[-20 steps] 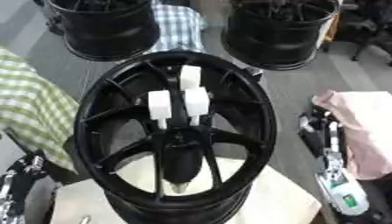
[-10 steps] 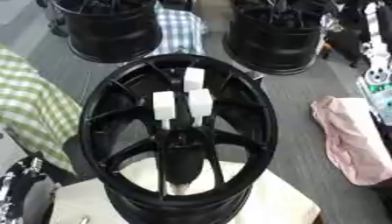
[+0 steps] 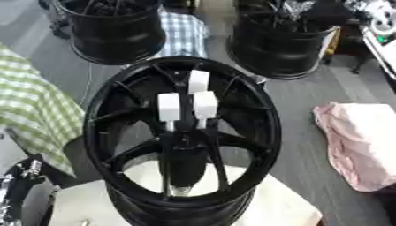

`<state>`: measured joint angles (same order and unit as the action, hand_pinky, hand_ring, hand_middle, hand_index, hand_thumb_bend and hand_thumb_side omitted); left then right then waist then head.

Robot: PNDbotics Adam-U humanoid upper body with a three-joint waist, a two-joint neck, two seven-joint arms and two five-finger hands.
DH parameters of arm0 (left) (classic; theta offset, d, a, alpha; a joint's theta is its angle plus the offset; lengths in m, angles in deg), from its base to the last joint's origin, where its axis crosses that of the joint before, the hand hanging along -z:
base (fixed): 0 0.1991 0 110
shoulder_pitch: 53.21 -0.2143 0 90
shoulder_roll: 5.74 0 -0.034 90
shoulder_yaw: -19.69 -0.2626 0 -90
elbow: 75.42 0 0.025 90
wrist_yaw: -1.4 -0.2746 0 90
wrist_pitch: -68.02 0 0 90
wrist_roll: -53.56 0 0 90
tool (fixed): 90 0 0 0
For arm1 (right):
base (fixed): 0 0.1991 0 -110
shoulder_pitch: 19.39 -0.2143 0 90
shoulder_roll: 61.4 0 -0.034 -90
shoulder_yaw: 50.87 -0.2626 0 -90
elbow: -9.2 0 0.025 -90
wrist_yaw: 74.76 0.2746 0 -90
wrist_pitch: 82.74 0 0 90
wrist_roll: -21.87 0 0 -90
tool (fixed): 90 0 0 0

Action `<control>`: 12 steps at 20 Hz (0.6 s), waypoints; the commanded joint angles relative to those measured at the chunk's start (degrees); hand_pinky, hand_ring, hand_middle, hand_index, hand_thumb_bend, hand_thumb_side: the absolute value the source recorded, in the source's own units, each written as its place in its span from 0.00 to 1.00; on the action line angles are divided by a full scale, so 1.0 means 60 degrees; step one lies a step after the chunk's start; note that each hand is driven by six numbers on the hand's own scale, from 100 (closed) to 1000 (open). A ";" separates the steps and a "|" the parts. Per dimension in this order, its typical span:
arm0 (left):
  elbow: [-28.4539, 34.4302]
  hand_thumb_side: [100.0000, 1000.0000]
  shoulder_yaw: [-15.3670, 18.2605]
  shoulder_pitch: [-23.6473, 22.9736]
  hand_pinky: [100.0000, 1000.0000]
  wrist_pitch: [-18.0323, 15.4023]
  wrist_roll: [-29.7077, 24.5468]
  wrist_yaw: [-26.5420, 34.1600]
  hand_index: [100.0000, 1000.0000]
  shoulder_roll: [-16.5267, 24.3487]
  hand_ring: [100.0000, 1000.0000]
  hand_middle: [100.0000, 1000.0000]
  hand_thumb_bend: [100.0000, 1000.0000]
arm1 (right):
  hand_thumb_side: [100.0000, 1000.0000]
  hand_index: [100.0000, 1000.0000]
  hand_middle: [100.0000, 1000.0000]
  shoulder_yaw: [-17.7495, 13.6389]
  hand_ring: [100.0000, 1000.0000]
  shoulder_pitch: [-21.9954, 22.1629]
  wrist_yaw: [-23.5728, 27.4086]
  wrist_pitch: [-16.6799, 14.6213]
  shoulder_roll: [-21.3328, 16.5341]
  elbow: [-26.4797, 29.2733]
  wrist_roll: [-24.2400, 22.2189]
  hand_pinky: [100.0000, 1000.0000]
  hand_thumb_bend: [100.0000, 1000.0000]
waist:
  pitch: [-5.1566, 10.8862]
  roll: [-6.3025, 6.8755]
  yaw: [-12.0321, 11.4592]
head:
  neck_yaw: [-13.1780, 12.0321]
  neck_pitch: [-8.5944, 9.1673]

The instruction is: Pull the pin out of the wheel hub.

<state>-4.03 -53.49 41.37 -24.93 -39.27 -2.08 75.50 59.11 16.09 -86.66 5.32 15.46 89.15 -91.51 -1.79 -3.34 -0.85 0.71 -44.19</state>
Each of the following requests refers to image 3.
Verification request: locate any green white checked cloth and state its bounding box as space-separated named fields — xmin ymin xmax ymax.
xmin=0 ymin=42 xmax=87 ymax=178

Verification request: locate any white stand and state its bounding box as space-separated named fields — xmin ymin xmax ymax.
xmin=48 ymin=161 xmax=325 ymax=226

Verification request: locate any black wheel rim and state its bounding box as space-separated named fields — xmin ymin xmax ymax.
xmin=49 ymin=0 xmax=169 ymax=66
xmin=224 ymin=0 xmax=344 ymax=80

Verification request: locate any pink cloth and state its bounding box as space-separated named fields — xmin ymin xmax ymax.
xmin=312 ymin=102 xmax=396 ymax=193

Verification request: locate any black spoked wheel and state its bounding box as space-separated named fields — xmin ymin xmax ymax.
xmin=81 ymin=56 xmax=284 ymax=226

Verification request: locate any white pin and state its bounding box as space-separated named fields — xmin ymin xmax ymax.
xmin=156 ymin=93 xmax=183 ymax=132
xmin=192 ymin=90 xmax=220 ymax=130
xmin=187 ymin=69 xmax=212 ymax=95

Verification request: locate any blue white checked cloth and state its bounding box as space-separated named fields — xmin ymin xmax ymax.
xmin=151 ymin=6 xmax=210 ymax=60

